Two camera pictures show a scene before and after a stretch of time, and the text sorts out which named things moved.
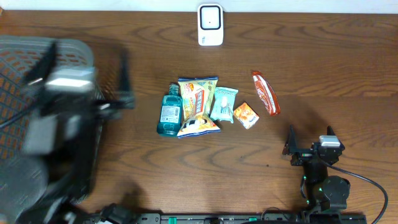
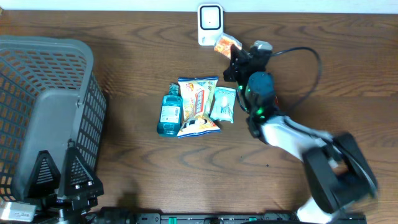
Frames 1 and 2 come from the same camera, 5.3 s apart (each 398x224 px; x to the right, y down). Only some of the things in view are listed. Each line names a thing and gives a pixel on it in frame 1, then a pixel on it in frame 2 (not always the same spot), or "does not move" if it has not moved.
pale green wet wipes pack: (223, 104) does not move
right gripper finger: (291, 145) -> (234, 58)
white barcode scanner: (210, 24) does not move
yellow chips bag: (196, 92) does not move
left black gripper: (114, 106) -> (76, 207)
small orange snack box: (245, 116) -> (222, 44)
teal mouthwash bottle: (170, 124) does not move
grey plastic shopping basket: (23, 178) does not move
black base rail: (255, 218) does not move
